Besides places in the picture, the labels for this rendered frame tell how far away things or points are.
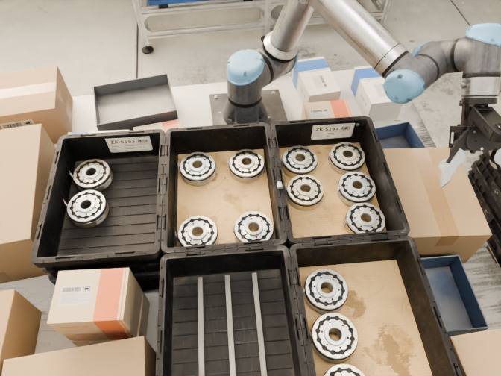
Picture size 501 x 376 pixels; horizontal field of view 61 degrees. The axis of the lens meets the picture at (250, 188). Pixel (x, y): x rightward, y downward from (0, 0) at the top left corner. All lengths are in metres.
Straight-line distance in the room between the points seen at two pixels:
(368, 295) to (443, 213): 0.31
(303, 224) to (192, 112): 0.68
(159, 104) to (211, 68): 1.37
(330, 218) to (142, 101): 0.82
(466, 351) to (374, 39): 0.69
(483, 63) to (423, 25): 2.49
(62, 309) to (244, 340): 0.40
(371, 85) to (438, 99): 1.33
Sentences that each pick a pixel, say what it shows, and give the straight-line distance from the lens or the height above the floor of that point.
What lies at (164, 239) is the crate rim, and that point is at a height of 0.93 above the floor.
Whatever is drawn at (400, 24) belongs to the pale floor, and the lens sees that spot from 3.48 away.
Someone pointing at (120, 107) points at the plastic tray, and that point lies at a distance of 1.60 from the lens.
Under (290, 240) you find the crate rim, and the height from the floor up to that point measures 0.93.
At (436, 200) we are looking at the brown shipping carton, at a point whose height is 0.86.
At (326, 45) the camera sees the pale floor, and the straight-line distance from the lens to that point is 3.15.
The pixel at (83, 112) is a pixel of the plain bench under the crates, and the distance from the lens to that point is 1.71.
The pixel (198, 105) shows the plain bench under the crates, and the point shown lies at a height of 0.70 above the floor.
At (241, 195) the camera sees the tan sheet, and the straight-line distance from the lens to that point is 1.20.
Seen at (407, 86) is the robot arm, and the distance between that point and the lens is 0.97.
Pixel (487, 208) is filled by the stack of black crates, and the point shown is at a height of 0.30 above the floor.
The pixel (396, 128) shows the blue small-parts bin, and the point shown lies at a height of 0.75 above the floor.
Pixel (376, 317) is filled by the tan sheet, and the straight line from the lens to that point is 1.08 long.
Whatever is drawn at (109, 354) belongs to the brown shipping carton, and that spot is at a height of 0.86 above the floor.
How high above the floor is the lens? 1.82
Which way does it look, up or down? 55 degrees down
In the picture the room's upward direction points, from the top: straight up
